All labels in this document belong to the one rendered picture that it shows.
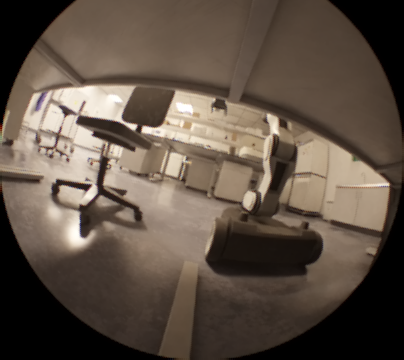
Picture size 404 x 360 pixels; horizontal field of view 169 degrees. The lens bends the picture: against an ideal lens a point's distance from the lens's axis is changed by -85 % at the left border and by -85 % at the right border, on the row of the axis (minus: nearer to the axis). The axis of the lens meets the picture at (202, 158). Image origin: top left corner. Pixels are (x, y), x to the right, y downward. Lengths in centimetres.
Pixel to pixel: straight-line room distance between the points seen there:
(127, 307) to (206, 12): 74
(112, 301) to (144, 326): 9
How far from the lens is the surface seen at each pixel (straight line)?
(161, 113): 100
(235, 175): 268
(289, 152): 79
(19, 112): 198
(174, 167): 505
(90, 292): 43
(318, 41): 45
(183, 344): 33
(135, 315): 39
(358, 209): 274
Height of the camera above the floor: 35
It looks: 8 degrees up
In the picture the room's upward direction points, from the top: 15 degrees clockwise
